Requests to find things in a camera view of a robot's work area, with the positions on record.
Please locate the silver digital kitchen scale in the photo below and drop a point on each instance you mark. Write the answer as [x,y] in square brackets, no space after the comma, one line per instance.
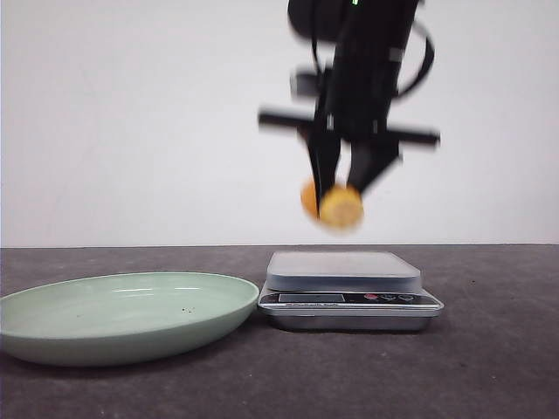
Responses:
[345,291]

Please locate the light green plate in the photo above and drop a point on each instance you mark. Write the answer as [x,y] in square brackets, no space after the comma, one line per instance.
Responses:
[123,318]

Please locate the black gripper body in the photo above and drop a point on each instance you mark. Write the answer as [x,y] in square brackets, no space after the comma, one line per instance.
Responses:
[364,121]

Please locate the yellow corn cob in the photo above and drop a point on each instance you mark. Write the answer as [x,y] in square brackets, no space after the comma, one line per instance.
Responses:
[340,209]

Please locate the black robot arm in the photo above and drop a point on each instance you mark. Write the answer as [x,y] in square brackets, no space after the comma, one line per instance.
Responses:
[381,55]

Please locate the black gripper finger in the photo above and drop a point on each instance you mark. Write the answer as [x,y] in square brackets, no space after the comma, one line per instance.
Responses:
[324,152]
[368,161]

